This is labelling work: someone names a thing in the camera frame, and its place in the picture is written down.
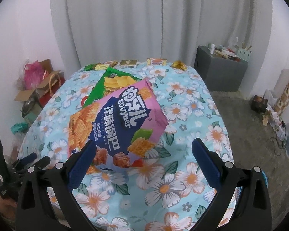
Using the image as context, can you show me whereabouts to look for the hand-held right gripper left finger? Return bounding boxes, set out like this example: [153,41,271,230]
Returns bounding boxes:
[17,140,97,231]

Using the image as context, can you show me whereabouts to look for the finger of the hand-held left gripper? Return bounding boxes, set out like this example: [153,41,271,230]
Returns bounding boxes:
[26,156,51,173]
[13,152,37,171]

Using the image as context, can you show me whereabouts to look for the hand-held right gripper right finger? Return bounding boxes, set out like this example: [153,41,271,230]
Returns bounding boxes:
[190,138,272,231]

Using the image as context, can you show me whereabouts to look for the purple snack bag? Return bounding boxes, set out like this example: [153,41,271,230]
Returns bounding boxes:
[69,78,169,175]

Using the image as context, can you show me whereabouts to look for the green chip bag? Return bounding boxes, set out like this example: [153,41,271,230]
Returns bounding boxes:
[83,67,142,107]

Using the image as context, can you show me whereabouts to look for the teal plastic bag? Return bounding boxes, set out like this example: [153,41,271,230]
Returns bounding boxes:
[12,123,29,135]

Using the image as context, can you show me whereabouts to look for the pale green box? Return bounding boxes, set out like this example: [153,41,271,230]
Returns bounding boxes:
[24,111,39,126]

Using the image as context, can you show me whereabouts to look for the blue floral blanket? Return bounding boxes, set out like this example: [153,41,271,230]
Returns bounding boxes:
[17,60,242,231]

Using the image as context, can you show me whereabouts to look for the metal pot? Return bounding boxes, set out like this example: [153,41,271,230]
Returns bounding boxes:
[21,99,38,117]

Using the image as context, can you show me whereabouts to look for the red gift bag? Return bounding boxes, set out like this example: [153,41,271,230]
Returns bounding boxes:
[40,91,54,108]

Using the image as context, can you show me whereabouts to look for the cardboard box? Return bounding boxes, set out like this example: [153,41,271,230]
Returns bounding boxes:
[14,59,62,101]

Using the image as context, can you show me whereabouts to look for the pink plastic bag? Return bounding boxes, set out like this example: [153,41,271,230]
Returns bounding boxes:
[24,62,46,88]

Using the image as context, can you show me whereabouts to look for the grey cabinet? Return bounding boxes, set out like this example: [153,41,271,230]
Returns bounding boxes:
[194,46,248,92]

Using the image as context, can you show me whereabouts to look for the crumpled gold wrapper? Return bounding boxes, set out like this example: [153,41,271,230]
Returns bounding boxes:
[171,61,187,70]

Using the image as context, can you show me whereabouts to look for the gold foil wrapper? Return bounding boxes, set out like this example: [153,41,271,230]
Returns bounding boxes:
[94,61,118,70]

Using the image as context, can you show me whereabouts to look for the patterned tall box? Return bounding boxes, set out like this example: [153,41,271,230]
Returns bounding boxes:
[272,63,289,117]

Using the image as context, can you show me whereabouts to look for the pile of small boxes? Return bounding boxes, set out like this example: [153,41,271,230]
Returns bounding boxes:
[215,46,236,59]

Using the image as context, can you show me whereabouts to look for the orange yellow packet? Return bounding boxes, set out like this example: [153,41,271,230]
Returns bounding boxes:
[147,58,168,66]

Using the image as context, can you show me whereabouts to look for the mint pencil holder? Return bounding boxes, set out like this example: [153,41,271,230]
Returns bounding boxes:
[235,44,252,61]

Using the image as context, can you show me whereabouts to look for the gold white packet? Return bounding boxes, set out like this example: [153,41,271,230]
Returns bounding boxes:
[119,60,138,68]

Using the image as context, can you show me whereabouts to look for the grey curtain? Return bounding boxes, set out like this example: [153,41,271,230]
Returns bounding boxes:
[49,0,272,69]

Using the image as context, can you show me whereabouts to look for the black cable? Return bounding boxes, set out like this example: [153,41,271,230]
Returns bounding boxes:
[271,130,289,160]

